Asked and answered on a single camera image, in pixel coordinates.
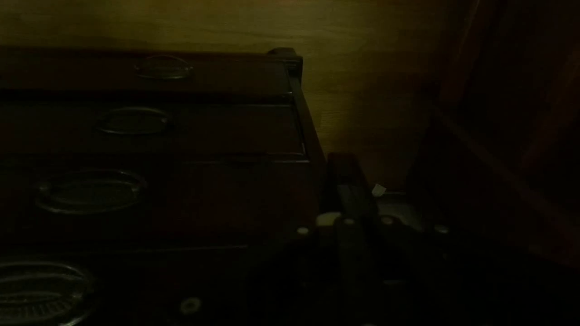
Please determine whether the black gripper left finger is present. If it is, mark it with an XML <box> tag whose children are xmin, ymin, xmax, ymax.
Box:
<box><xmin>241</xmin><ymin>154</ymin><xmax>382</xmax><ymax>326</ymax></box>

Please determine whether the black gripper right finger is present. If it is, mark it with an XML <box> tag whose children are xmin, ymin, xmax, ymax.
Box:
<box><xmin>375</xmin><ymin>183</ymin><xmax>496</xmax><ymax>326</ymax></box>

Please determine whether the dark wooden desk drawer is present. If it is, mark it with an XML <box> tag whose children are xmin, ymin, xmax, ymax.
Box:
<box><xmin>0</xmin><ymin>158</ymin><xmax>324</xmax><ymax>246</ymax></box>

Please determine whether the dark wooden spindle railing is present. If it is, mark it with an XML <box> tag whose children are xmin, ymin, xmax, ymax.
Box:
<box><xmin>415</xmin><ymin>0</ymin><xmax>580</xmax><ymax>274</ymax></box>

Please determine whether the dark wooden secretary desk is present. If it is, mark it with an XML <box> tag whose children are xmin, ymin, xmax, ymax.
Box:
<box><xmin>0</xmin><ymin>45</ymin><xmax>331</xmax><ymax>326</ymax></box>

